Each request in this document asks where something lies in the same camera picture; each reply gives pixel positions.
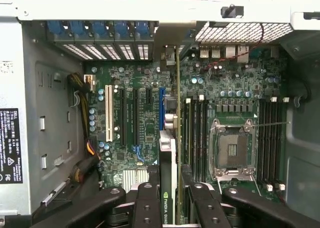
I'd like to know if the white power connector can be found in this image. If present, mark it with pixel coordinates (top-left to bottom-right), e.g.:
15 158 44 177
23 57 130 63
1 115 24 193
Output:
84 74 97 93

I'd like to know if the thin locking lever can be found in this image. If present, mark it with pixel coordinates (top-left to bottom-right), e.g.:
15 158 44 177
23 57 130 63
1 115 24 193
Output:
246 121 292 129

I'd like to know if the long black expansion slot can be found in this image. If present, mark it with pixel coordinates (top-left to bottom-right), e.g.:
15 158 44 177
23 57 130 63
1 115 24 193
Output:
132 87 140 147
118 87 126 147

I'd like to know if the open black PC case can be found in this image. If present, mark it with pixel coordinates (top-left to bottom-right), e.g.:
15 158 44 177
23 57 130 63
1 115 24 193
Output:
0 0 320 228

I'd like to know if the white expansion slot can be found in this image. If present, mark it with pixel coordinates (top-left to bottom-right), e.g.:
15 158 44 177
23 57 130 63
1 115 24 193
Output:
104 84 113 143

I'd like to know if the green motherboard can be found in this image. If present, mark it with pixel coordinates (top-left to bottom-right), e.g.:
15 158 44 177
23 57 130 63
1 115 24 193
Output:
83 44 288 204

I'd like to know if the black yellow sleeved power wire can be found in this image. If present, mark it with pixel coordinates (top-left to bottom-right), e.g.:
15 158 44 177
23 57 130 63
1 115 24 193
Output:
66 72 103 188

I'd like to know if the silver network port block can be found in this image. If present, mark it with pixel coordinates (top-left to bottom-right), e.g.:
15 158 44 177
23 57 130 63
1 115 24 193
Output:
224 45 237 59
237 44 250 64

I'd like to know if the silver power supply unit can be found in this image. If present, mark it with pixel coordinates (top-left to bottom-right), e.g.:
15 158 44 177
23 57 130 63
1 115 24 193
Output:
0 17 87 216

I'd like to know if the silver chipset heatsink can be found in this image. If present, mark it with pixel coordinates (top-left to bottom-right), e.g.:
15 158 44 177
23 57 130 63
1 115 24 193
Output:
122 169 151 191

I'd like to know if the blue expansion slot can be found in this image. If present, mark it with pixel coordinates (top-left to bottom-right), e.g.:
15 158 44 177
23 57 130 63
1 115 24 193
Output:
159 87 166 131

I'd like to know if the CPU socket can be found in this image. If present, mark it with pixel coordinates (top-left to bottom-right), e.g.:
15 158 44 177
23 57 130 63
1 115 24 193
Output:
209 117 258 181

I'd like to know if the perforated vent grille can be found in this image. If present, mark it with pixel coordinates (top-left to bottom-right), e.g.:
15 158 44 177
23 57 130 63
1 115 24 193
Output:
194 21 295 44

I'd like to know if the red black twisted wire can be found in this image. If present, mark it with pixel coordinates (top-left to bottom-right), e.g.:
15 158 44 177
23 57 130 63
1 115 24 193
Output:
199 22 266 73

